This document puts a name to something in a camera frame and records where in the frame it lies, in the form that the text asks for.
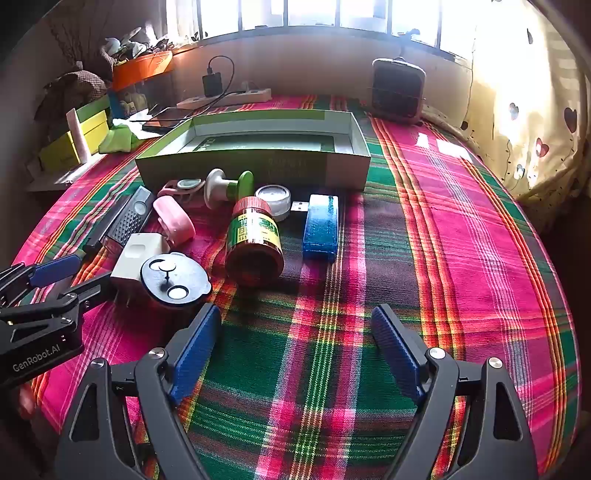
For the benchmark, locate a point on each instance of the white power strip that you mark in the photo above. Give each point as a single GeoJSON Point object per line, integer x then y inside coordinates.
{"type": "Point", "coordinates": [249, 95]}

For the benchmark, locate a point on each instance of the yellow and green box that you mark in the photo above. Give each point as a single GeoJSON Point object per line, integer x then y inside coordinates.
{"type": "Point", "coordinates": [60, 152]}

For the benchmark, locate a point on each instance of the black remote control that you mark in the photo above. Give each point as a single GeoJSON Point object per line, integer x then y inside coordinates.
{"type": "Point", "coordinates": [129, 217]}

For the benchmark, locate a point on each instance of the red-lid jar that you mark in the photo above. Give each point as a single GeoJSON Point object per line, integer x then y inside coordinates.
{"type": "Point", "coordinates": [254, 240]}

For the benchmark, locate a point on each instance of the white round lid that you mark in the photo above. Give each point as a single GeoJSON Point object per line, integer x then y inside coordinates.
{"type": "Point", "coordinates": [273, 201]}

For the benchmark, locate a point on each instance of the brown checkered cloth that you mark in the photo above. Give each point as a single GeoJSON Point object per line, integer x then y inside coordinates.
{"type": "Point", "coordinates": [78, 87]}

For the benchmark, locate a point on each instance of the cream heart-print curtain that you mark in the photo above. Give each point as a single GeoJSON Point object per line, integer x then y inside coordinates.
{"type": "Point", "coordinates": [521, 92]}

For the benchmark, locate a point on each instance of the pink plastic case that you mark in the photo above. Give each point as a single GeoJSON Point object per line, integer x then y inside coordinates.
{"type": "Point", "coordinates": [173, 221]}

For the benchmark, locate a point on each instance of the black charger plug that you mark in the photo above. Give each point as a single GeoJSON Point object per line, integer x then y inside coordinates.
{"type": "Point", "coordinates": [212, 85]}

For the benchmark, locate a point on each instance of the blue glitter usb drive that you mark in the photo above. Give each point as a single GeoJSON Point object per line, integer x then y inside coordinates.
{"type": "Point", "coordinates": [321, 226]}

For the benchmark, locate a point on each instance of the green cardboard box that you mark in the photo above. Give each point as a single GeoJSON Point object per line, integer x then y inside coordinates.
{"type": "Point", "coordinates": [207, 164]}

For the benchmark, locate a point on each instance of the white tissue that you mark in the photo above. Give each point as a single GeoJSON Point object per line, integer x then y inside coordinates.
{"type": "Point", "coordinates": [122, 122]}

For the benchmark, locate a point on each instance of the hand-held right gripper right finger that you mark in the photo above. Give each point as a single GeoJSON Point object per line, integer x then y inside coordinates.
{"type": "Point", "coordinates": [397, 350]}

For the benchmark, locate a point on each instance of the window with metal bars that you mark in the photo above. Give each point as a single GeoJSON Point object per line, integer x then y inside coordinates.
{"type": "Point", "coordinates": [314, 14]}

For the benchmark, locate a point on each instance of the orange storage box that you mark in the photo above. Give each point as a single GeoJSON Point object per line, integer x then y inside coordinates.
{"type": "Point", "coordinates": [143, 69]}

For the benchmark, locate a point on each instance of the pink and green plaid blanket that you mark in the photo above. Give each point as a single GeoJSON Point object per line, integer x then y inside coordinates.
{"type": "Point", "coordinates": [415, 230]}

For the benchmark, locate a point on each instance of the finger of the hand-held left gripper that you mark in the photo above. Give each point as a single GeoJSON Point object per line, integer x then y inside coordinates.
{"type": "Point", "coordinates": [55, 270]}
{"type": "Point", "coordinates": [92, 288]}

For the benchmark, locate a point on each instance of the white tube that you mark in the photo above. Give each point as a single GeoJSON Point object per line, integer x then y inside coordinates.
{"type": "Point", "coordinates": [78, 138]}

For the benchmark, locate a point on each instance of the white charger adapter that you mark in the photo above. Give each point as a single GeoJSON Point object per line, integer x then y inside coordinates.
{"type": "Point", "coordinates": [134, 258]}

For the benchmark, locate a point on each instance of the pink holder with green disc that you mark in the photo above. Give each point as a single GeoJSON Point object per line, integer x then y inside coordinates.
{"type": "Point", "coordinates": [184, 184]}

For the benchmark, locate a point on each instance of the blue box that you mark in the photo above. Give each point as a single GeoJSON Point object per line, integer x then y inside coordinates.
{"type": "Point", "coordinates": [122, 106]}

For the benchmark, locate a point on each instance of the pile of clutter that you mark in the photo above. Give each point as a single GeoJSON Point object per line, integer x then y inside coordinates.
{"type": "Point", "coordinates": [120, 46]}

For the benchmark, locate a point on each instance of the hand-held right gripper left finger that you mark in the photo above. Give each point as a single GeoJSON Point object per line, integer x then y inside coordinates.
{"type": "Point", "coordinates": [198, 350]}

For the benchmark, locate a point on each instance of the black smartphone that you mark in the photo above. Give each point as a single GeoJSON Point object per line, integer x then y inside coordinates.
{"type": "Point", "coordinates": [166, 120]}

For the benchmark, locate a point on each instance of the green and white suction hook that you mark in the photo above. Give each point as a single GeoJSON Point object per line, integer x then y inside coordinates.
{"type": "Point", "coordinates": [214, 187]}

